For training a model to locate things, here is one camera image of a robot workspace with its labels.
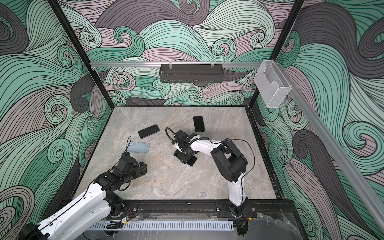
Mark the black smartphone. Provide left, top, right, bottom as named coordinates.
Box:
left=185, top=156, right=197, bottom=166
left=138, top=125, right=160, bottom=139

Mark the black phone case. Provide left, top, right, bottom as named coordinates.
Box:
left=193, top=116, right=205, bottom=133

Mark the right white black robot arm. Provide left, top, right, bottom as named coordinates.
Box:
left=165, top=128, right=248, bottom=218

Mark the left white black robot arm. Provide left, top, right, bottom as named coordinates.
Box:
left=18, top=152, right=148, bottom=240

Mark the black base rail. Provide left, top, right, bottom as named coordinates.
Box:
left=107, top=199, right=296, bottom=219

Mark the black wall tray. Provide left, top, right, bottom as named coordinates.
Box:
left=159, top=65, right=224, bottom=83

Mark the white slotted cable duct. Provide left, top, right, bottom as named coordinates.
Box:
left=86, top=220, right=235, bottom=232

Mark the back aluminium rail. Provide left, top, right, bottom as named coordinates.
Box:
left=90, top=61, right=262, bottom=69

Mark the aluminium rail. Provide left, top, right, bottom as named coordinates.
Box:
left=276, top=63, right=384, bottom=230
left=90, top=61, right=262, bottom=69

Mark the clear acrylic wall holder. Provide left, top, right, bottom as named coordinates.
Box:
left=254, top=60, right=292, bottom=109

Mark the right aluminium rail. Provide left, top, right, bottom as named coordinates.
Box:
left=276, top=63, right=384, bottom=230

